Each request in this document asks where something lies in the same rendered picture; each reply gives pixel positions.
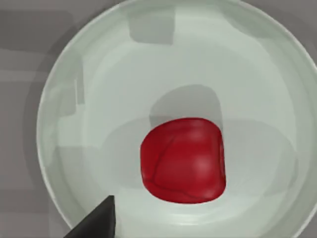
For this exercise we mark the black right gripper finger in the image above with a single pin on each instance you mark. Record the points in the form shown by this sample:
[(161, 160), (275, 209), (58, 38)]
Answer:
[(101, 220)]

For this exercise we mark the red apple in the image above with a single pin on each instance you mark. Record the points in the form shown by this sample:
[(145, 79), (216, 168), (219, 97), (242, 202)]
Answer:
[(183, 161)]

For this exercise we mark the white round plate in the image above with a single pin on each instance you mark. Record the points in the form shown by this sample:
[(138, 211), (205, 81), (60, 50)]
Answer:
[(104, 104)]

